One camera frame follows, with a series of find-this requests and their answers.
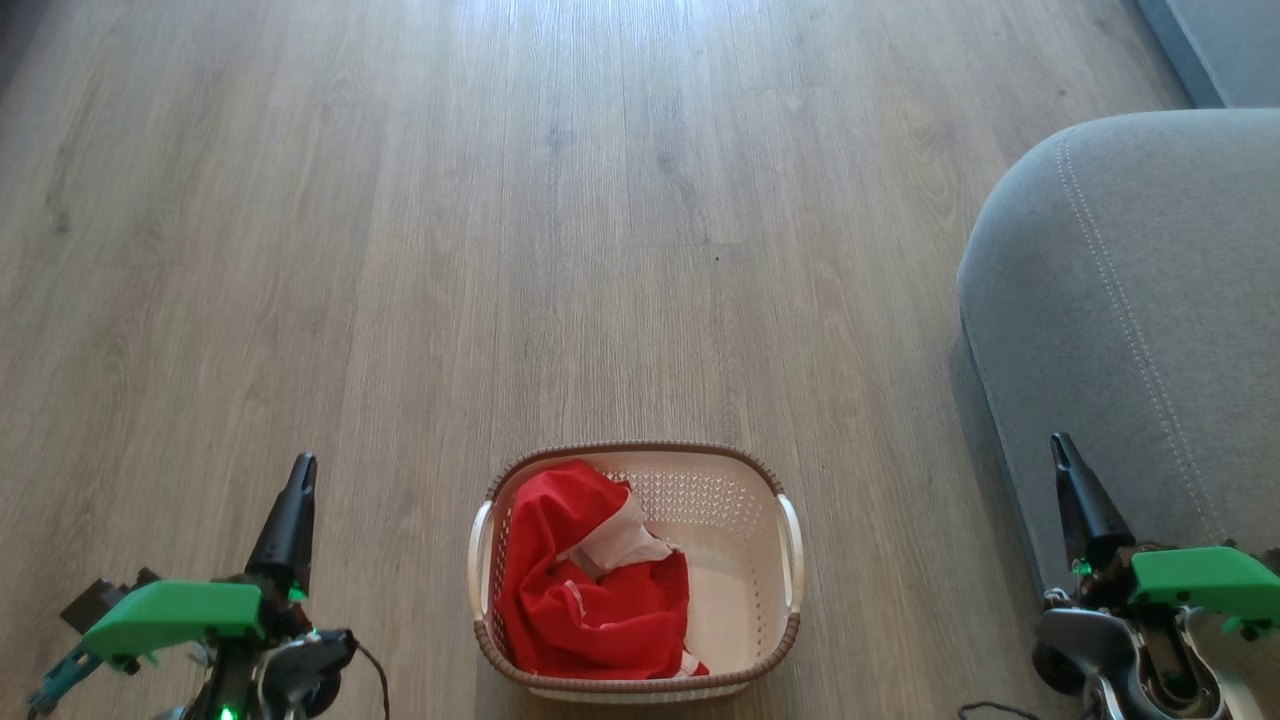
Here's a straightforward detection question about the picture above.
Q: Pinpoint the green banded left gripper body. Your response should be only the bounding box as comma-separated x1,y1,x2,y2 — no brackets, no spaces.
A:
60,568,311,673

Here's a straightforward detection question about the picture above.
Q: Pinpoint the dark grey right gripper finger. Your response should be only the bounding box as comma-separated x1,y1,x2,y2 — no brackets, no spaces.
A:
1050,432,1138,578

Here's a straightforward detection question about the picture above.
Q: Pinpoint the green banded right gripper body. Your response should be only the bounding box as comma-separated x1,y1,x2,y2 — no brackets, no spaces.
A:
1070,545,1280,643

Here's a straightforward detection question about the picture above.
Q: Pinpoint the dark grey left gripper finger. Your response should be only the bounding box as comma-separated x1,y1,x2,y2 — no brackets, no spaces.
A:
245,452,319,601

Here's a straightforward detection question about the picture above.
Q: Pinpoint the red and white garment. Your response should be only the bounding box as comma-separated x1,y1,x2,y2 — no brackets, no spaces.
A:
494,459,710,681

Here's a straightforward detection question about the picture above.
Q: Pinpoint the grey fabric sofa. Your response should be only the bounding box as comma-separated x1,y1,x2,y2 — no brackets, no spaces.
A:
956,108,1280,601

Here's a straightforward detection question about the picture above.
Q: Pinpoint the cream plastic laundry basket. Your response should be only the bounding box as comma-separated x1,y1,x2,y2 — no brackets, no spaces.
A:
467,441,805,704

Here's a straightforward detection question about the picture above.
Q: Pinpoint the blue grey upholstered block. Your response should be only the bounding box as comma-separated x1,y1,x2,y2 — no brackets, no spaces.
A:
1137,0,1280,109

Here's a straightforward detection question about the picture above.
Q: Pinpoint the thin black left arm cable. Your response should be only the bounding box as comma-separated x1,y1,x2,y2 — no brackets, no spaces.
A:
348,638,392,720

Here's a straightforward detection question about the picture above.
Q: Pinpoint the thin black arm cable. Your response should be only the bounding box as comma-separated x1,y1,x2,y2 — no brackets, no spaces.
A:
348,638,392,720
958,701,1093,720

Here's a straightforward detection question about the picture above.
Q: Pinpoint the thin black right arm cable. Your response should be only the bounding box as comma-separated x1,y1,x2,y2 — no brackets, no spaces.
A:
958,701,1093,720

